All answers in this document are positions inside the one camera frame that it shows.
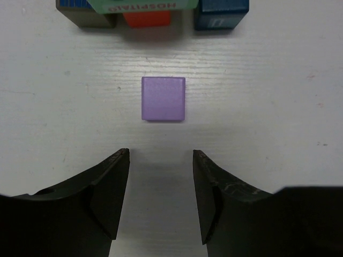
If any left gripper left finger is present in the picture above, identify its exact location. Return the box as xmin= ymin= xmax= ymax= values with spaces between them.
xmin=1 ymin=148 xmax=130 ymax=256

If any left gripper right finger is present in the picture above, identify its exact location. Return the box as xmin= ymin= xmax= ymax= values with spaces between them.
xmin=192 ymin=150 xmax=342 ymax=256

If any purple wood cube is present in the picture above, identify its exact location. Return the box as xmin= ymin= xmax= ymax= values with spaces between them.
xmin=141 ymin=77 xmax=186 ymax=122

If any dark blue letter cube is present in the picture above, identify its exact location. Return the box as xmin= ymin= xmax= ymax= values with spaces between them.
xmin=55 ymin=0 xmax=117 ymax=28

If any blue wood cube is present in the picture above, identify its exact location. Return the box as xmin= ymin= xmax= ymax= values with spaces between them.
xmin=193 ymin=0 xmax=249 ymax=31

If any red wood cube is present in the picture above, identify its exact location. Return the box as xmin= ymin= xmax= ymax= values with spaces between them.
xmin=123 ymin=11 xmax=171 ymax=28

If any green stepped wood block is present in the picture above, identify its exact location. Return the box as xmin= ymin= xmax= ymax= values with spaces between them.
xmin=87 ymin=0 xmax=199 ymax=14

